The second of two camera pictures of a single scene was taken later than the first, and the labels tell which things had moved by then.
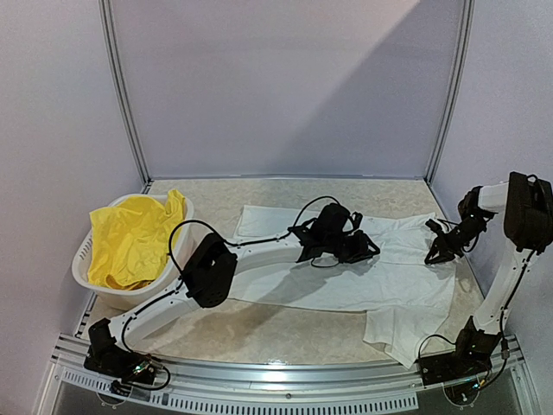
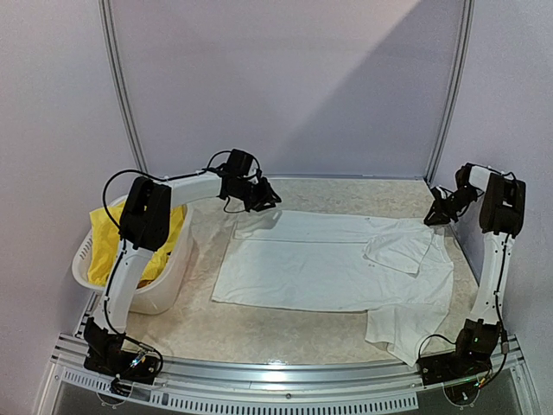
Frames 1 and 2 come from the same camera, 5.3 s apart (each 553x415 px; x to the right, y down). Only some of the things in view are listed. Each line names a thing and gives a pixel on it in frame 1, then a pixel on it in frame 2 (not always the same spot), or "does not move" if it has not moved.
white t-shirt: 407,297 does not move
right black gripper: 447,241 → 448,206
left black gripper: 361,249 → 267,192
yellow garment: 130,240 does not move
